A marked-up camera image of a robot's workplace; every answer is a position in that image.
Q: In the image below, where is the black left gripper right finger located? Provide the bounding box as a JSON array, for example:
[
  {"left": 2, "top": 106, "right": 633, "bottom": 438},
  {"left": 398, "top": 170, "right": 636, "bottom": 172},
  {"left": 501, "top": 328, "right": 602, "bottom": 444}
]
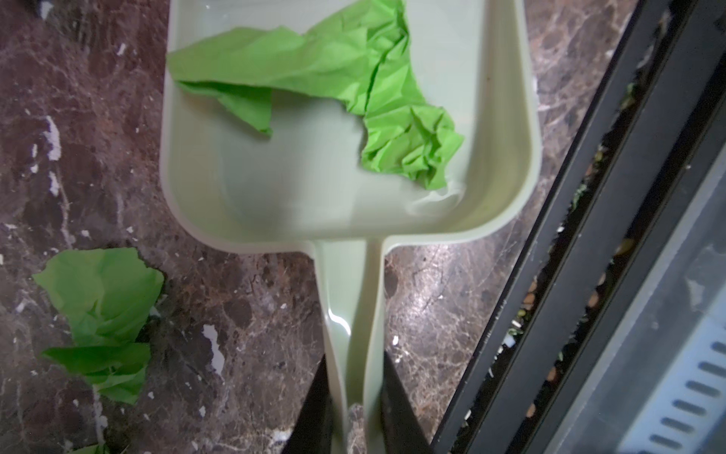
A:
[{"left": 381, "top": 352, "right": 433, "bottom": 454}]

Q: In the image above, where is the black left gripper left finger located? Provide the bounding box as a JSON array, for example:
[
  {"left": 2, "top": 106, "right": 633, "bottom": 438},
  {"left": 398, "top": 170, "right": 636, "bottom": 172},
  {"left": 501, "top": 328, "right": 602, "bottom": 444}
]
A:
[{"left": 282, "top": 357, "right": 334, "bottom": 454}]

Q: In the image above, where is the light green plastic dustpan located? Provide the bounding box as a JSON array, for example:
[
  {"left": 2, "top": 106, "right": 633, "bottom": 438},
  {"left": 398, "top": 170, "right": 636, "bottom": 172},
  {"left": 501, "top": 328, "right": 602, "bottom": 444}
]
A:
[{"left": 160, "top": 1, "right": 542, "bottom": 453}]

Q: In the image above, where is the green paper scrap far left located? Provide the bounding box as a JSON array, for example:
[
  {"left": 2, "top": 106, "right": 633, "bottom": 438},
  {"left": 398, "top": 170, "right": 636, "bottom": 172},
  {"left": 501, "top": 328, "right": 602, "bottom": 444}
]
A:
[{"left": 68, "top": 444, "right": 111, "bottom": 454}]

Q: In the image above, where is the green paper scrap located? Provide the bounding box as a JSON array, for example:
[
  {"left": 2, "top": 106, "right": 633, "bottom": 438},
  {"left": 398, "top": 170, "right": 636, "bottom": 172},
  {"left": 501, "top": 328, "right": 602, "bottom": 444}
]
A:
[
  {"left": 68, "top": 444, "right": 111, "bottom": 454},
  {"left": 166, "top": 1, "right": 464, "bottom": 190},
  {"left": 32, "top": 248, "right": 164, "bottom": 405}
]

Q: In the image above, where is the green paper scrap middle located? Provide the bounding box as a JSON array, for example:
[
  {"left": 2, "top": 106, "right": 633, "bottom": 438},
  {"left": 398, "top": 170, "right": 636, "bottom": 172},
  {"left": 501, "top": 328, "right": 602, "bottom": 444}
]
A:
[{"left": 32, "top": 248, "right": 164, "bottom": 405}]

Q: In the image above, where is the green paper scrap front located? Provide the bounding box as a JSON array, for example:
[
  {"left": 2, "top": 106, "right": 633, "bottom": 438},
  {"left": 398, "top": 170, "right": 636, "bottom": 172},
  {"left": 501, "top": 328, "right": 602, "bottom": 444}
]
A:
[{"left": 166, "top": 1, "right": 464, "bottom": 190}]

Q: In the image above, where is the white slotted cable duct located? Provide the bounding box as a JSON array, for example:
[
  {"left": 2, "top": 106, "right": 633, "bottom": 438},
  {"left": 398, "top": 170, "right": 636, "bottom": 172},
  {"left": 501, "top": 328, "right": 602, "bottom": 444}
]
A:
[{"left": 616, "top": 292, "right": 725, "bottom": 453}]

